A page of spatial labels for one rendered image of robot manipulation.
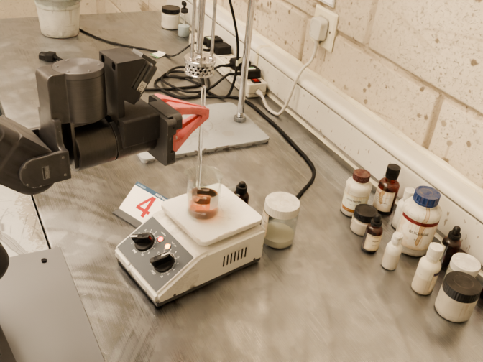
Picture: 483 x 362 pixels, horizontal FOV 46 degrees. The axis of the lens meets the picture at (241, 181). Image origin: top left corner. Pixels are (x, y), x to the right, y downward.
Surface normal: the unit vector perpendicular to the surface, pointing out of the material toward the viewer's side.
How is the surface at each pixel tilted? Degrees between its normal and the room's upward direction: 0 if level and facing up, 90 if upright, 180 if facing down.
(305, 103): 90
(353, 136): 90
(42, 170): 86
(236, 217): 0
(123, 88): 90
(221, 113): 0
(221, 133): 0
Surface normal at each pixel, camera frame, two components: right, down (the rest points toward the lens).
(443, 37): -0.89, 0.18
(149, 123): 0.63, 0.47
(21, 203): 0.10, -0.84
